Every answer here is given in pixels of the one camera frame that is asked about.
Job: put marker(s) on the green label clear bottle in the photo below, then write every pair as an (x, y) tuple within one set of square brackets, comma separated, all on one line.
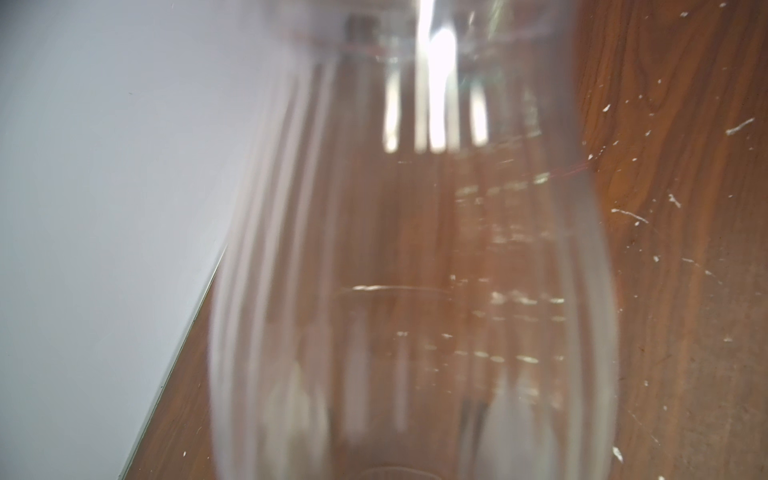
[(416, 284)]

